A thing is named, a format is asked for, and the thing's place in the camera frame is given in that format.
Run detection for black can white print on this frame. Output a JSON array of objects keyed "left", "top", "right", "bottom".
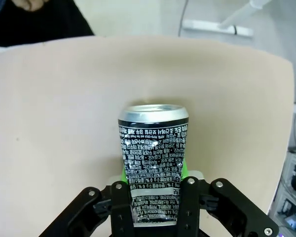
[{"left": 117, "top": 104, "right": 189, "bottom": 227}]

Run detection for person in dark clothing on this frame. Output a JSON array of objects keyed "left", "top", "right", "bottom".
[{"left": 0, "top": 0, "right": 94, "bottom": 47}]

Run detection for white slanted bar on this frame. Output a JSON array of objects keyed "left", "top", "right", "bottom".
[{"left": 218, "top": 0, "right": 274, "bottom": 29}]

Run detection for equipment rack with electronics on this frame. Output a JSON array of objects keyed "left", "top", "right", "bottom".
[{"left": 267, "top": 102, "right": 296, "bottom": 237}]

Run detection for grey hanging cable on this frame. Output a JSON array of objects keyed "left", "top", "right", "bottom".
[{"left": 177, "top": 0, "right": 189, "bottom": 37}]

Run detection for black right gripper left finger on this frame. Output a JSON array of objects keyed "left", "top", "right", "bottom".
[{"left": 38, "top": 164, "right": 135, "bottom": 237}]

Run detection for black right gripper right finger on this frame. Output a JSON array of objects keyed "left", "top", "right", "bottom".
[{"left": 172, "top": 158, "right": 280, "bottom": 237}]

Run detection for person's hand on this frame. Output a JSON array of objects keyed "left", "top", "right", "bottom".
[{"left": 14, "top": 0, "right": 50, "bottom": 12}]

